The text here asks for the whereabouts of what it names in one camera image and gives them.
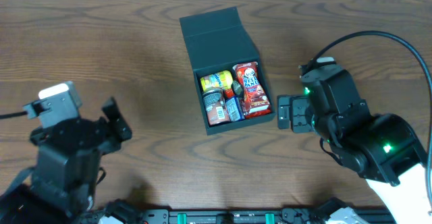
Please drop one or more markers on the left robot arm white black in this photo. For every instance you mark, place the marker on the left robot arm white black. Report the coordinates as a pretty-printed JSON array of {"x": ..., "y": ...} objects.
[{"x": 61, "y": 187}]

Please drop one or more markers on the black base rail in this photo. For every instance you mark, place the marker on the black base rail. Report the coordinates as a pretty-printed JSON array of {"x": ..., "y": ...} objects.
[{"x": 332, "y": 211}]

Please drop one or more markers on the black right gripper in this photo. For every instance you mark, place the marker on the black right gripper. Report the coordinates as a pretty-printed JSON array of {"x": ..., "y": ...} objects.
[{"x": 304, "y": 114}]

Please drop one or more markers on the red Hello Panda box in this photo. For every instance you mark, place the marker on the red Hello Panda box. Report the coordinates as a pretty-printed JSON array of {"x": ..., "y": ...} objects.
[{"x": 255, "y": 100}]

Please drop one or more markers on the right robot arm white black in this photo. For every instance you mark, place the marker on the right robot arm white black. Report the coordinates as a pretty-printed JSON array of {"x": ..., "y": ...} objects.
[{"x": 383, "y": 149}]

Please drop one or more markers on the small dark snack wrapper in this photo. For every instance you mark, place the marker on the small dark snack wrapper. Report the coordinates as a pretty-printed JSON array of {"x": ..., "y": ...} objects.
[{"x": 237, "y": 88}]

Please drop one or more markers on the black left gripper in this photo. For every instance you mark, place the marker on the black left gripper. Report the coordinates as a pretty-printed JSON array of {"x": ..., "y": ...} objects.
[{"x": 110, "y": 129}]

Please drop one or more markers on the red Pringles can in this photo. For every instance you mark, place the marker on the red Pringles can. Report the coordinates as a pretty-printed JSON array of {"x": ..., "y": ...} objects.
[{"x": 215, "y": 107}]

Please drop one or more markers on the small blue barcode box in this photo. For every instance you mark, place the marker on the small blue barcode box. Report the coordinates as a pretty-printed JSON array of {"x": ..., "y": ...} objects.
[{"x": 234, "y": 109}]

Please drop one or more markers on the black gift box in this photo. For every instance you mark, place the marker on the black gift box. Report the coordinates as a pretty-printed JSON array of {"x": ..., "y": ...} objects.
[{"x": 217, "y": 41}]

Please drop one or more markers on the orange Hacks candy bag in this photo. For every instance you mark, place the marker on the orange Hacks candy bag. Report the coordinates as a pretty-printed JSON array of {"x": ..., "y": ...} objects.
[{"x": 229, "y": 93}]

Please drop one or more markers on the yellow Mentos bottle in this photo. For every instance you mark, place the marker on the yellow Mentos bottle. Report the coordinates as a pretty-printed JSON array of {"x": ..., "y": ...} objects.
[{"x": 222, "y": 80}]

